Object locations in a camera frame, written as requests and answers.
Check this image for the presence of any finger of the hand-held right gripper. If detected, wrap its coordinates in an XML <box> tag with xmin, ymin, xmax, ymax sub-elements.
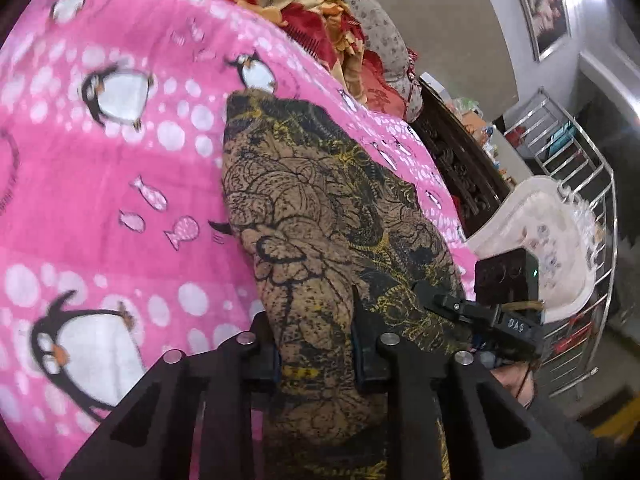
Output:
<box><xmin>412</xmin><ymin>280</ymin><xmax>501</xmax><ymax>331</ymax></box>

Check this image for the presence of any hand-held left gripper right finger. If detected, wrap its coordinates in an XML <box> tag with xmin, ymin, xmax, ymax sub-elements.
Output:
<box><xmin>350</xmin><ymin>285</ymin><xmax>586</xmax><ymax>480</ymax></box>

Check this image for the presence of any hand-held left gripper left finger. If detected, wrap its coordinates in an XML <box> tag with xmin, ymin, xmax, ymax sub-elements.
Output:
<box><xmin>59</xmin><ymin>312</ymin><xmax>281</xmax><ymax>480</ymax></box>

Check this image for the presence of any brown patterned garment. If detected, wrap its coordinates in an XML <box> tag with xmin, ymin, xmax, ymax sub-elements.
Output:
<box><xmin>220</xmin><ymin>87</ymin><xmax>476</xmax><ymax>480</ymax></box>

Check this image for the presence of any metal rack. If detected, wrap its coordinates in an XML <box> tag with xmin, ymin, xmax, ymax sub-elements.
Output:
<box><xmin>502</xmin><ymin>87</ymin><xmax>621</xmax><ymax>401</ymax></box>

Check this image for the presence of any dark carved wooden headboard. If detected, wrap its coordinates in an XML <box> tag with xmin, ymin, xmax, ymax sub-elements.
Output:
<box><xmin>407</xmin><ymin>75</ymin><xmax>513</xmax><ymax>238</ymax></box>

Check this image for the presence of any clutter of small packets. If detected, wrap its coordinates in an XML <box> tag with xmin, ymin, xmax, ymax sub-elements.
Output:
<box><xmin>445</xmin><ymin>97</ymin><xmax>516</xmax><ymax>186</ymax></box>

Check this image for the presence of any pink penguin print blanket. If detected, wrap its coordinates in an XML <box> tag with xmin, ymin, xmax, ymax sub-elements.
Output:
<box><xmin>0</xmin><ymin>0</ymin><xmax>478</xmax><ymax>480</ymax></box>

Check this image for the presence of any grey dotted pillow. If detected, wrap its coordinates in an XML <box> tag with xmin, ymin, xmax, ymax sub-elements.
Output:
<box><xmin>305</xmin><ymin>0</ymin><xmax>421</xmax><ymax>121</ymax></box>

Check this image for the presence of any red floral blanket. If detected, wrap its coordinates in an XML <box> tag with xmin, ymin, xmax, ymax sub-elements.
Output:
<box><xmin>165</xmin><ymin>0</ymin><xmax>418</xmax><ymax>121</ymax></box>

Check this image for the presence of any framed wall picture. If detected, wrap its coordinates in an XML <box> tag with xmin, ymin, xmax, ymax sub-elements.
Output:
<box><xmin>515</xmin><ymin>0</ymin><xmax>572</xmax><ymax>63</ymax></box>

